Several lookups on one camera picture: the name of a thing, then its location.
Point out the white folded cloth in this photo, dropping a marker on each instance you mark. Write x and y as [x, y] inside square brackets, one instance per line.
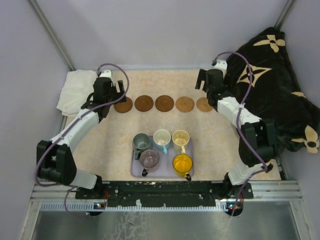
[77, 87]

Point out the lavender plastic tray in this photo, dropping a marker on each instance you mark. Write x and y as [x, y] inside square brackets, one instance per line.
[165, 169]

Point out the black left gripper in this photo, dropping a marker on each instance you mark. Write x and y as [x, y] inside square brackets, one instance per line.
[120, 89]

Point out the black floral blanket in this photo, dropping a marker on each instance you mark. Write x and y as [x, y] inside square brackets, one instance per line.
[275, 93]

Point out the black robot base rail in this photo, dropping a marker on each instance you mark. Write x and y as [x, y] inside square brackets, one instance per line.
[156, 194]

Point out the yellow mug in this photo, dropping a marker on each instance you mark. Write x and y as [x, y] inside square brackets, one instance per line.
[182, 165]

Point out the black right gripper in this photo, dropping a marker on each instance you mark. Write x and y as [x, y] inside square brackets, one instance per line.
[202, 77]

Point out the brown wooden coaster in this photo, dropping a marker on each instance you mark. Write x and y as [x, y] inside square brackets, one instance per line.
[144, 103]

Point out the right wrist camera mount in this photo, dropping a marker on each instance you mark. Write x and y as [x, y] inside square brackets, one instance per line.
[220, 65]

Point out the white mug blue handle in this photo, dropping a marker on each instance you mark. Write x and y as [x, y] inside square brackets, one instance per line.
[162, 140]

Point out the purple mug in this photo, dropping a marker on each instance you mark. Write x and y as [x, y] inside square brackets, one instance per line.
[149, 160]

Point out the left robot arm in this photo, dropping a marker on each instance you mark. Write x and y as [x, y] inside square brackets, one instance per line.
[54, 158]

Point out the dark wooden coaster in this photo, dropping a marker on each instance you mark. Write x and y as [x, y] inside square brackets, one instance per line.
[124, 107]
[164, 103]

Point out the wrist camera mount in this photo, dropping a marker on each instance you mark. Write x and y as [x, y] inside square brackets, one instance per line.
[220, 65]
[105, 74]

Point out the grey-green mug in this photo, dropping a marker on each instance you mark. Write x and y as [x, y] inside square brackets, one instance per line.
[140, 143]

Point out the light woven coaster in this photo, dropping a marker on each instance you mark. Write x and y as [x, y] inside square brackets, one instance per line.
[203, 105]

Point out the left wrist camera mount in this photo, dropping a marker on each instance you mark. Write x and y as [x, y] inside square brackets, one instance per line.
[105, 74]

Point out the woven rattan coaster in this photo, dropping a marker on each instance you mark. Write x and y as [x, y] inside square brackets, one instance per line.
[185, 104]

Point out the cream mug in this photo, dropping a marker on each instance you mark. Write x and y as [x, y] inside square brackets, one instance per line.
[180, 140]

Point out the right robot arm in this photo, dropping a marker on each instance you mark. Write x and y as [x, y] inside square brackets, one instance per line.
[257, 137]

